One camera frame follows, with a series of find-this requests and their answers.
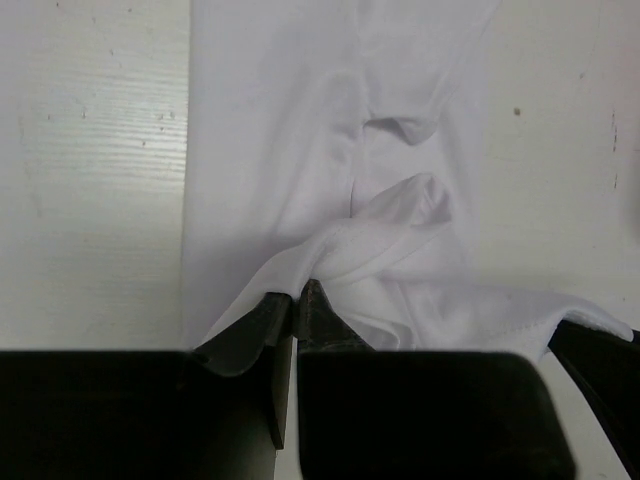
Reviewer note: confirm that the white t shirt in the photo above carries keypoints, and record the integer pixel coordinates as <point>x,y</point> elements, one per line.
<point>336,141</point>

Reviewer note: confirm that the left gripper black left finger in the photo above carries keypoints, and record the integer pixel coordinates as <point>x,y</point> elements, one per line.
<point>215,412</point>

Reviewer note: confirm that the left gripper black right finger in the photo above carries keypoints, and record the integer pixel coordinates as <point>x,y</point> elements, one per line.
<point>367,414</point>

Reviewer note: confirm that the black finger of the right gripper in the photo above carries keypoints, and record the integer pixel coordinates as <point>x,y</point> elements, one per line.
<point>606,370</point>

